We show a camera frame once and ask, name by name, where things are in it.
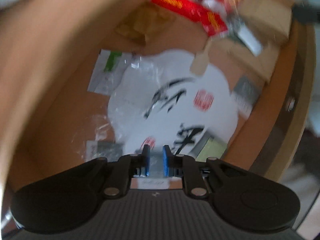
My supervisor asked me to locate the white calligraphy paper fan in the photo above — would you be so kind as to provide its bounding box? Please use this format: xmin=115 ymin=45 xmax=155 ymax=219
xmin=117 ymin=49 xmax=238 ymax=154

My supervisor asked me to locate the grey sachet packet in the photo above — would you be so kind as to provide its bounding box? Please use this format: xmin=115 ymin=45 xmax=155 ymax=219
xmin=231 ymin=76 xmax=261 ymax=120

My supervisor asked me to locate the clear plastic wrapper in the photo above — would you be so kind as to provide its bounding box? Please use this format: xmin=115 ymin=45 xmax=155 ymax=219
xmin=107 ymin=57 xmax=163 ymax=142

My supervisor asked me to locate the white green sachet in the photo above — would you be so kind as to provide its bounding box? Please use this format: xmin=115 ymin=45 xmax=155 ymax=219
xmin=87 ymin=49 xmax=133 ymax=96

